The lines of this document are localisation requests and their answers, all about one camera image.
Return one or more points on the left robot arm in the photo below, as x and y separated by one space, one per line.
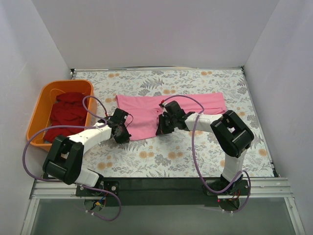
65 158

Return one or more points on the pink t shirt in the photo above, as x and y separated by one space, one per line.
144 110

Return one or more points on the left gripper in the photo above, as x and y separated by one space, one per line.
122 133

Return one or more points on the orange plastic basket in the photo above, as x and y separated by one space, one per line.
41 116

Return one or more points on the aluminium frame rail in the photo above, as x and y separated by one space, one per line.
269 209

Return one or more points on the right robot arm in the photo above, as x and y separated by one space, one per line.
232 134

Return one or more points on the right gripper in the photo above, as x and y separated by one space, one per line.
163 126

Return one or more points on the red t shirt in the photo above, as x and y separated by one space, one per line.
69 112

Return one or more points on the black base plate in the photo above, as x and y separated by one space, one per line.
166 192

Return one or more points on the floral table cloth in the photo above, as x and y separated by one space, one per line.
171 155

